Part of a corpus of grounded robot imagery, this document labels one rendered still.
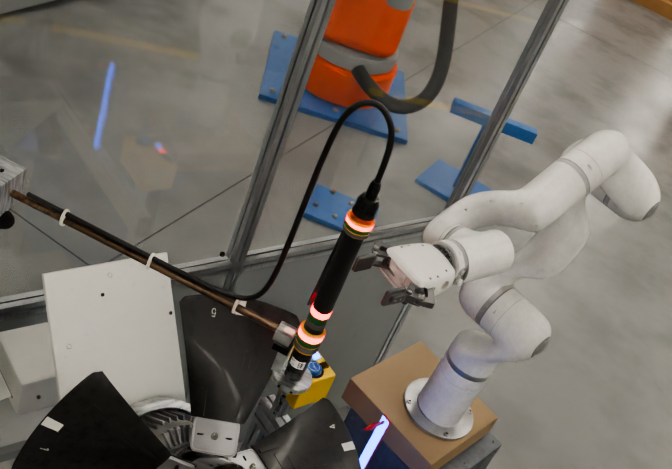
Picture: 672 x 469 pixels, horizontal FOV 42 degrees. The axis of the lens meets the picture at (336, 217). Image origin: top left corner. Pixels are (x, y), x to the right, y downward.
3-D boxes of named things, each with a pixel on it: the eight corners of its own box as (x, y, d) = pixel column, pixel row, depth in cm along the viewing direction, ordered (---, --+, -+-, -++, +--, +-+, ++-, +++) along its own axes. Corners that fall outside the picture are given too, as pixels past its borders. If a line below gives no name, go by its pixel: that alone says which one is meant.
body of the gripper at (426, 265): (452, 298, 155) (407, 310, 148) (418, 260, 161) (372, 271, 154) (469, 267, 151) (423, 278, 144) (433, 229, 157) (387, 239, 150)
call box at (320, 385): (257, 365, 218) (269, 336, 212) (290, 356, 224) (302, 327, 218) (291, 414, 209) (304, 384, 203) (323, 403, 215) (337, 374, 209)
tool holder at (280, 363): (255, 377, 149) (270, 337, 143) (270, 352, 155) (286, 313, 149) (302, 401, 148) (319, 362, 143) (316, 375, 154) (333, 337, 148)
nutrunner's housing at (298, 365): (273, 390, 151) (361, 181, 126) (281, 376, 154) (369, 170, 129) (293, 400, 151) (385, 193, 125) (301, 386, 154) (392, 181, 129)
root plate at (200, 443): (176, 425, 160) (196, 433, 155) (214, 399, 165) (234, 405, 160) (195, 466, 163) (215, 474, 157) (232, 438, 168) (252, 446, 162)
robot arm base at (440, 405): (428, 369, 233) (457, 322, 222) (484, 417, 226) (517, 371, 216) (389, 402, 218) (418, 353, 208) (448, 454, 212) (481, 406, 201)
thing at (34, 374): (-24, 366, 204) (-19, 333, 198) (44, 350, 214) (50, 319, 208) (1, 421, 195) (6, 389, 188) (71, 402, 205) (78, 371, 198)
